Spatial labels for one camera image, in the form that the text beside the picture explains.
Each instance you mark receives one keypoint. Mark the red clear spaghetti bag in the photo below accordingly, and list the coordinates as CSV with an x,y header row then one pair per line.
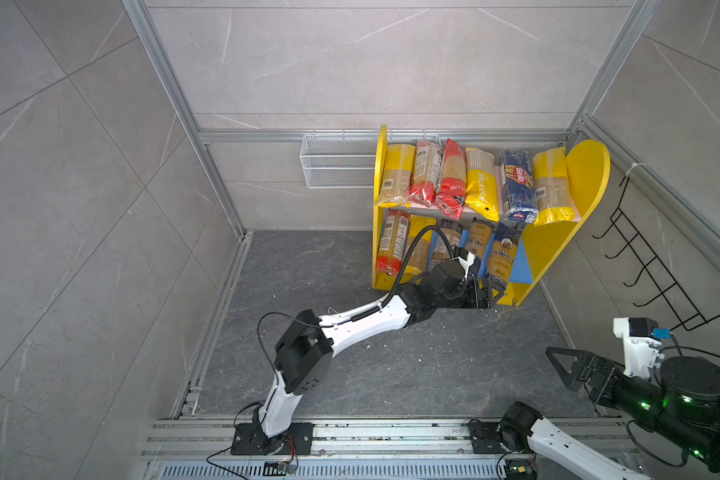
x,y
392,242

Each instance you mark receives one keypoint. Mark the blue Barilla spaghetti box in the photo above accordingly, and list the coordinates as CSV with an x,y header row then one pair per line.
x,y
518,187

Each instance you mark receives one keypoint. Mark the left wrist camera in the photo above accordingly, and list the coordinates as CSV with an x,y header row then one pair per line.
x,y
470,262

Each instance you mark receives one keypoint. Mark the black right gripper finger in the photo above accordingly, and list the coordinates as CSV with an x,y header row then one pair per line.
x,y
571,378
564,358

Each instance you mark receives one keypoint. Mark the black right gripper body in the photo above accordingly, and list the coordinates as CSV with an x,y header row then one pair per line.
x,y
608,386

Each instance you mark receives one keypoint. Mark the yellow shelf with coloured boards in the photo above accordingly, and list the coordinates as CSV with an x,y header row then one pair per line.
x,y
588,167

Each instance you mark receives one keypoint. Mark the red labelled spaghetti bag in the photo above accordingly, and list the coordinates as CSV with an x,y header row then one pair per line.
x,y
426,171

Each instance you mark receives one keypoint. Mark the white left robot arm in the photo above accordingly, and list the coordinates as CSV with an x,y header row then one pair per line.
x,y
305,351

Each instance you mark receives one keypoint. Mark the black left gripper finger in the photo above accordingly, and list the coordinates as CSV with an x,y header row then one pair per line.
x,y
482,304
495,287

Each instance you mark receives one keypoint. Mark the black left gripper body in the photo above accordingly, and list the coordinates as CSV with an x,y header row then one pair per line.
x,y
470,291

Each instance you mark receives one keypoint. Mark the yellow topped spaghetti bag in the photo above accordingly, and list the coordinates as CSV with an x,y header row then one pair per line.
x,y
396,175

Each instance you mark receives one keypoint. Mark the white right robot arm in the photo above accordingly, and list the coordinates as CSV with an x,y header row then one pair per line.
x,y
683,408

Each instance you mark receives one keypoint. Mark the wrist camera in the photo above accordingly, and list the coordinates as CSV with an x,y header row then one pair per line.
x,y
642,339
470,262

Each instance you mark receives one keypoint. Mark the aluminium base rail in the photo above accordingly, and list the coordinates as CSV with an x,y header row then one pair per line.
x,y
382,448

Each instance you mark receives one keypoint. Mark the blue Ankara spaghetti bag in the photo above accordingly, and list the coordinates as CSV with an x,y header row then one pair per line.
x,y
503,253

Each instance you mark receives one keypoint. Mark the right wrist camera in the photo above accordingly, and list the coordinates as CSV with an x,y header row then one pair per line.
x,y
642,339

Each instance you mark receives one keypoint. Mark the long yellow spaghetti bag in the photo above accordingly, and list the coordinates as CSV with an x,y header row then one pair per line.
x,y
552,188

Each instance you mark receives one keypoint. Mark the short yellow spaghetti bag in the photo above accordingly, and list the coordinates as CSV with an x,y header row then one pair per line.
x,y
418,261

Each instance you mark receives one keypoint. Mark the black wire hook rack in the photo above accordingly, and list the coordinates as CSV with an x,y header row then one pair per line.
x,y
650,267

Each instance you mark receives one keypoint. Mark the white wire mesh basket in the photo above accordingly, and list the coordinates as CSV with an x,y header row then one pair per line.
x,y
346,159

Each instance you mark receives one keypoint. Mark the yellow Pastatime spaghetti bag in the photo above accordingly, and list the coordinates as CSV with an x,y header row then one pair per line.
x,y
482,194

